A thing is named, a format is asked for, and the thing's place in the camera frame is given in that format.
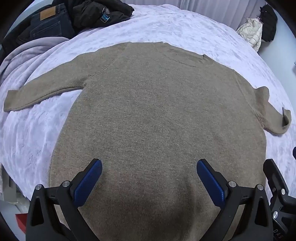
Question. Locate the lilac plush bed blanket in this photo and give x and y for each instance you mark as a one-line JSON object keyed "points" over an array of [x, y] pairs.
{"points": [[161, 25]]}

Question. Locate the black hanging coat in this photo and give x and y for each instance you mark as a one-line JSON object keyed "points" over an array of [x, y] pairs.
{"points": [[269, 20]]}

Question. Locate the brown knit sweater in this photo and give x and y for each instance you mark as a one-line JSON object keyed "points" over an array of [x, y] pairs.
{"points": [[150, 115]]}

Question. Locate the white puffer jacket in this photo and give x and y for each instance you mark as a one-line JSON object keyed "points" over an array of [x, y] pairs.
{"points": [[252, 32]]}

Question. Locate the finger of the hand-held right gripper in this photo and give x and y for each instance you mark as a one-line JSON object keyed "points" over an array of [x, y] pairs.
{"points": [[294, 153], [274, 172]]}

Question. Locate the dark blue jeans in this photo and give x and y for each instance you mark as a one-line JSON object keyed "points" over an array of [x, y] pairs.
{"points": [[50, 25]]}

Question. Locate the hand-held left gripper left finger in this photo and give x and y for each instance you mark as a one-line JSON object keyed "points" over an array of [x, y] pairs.
{"points": [[89, 183]]}

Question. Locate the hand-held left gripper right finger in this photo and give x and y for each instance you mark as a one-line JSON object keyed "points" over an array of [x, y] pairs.
{"points": [[210, 183]]}

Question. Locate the bunched lilac fleece blanket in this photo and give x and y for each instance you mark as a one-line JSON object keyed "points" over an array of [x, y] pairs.
{"points": [[25, 55]]}

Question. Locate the black jacket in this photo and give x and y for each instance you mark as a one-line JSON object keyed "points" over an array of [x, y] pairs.
{"points": [[99, 11]]}

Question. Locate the red box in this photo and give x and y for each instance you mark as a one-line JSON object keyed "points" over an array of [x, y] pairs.
{"points": [[21, 223]]}

